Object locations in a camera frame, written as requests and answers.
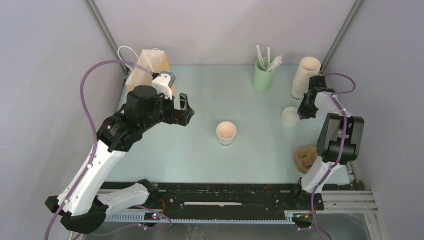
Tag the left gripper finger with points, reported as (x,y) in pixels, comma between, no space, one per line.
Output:
(186,115)
(183,100)

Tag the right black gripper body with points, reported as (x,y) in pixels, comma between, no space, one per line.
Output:
(306,109)

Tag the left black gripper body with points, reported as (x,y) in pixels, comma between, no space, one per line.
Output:
(169,114)

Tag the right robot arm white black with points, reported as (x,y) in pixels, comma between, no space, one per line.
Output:
(338,143)

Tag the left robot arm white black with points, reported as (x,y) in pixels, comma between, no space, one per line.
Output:
(81,207)

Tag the stack of white paper cups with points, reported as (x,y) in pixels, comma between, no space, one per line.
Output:
(308,67)

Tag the stack of white plastic lids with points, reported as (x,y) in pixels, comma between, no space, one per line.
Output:
(289,116)

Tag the green straw holder cup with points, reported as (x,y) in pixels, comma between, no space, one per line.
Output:
(262,80)

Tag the wrapped straw leftmost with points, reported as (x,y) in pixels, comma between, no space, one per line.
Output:
(260,58)

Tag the brown pulp cup carrier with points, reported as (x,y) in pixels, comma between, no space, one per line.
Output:
(304,158)

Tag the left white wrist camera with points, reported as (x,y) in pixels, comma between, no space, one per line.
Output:
(163,82)

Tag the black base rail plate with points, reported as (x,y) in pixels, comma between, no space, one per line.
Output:
(229,201)

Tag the white cable duct strip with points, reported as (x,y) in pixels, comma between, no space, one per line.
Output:
(139,217)

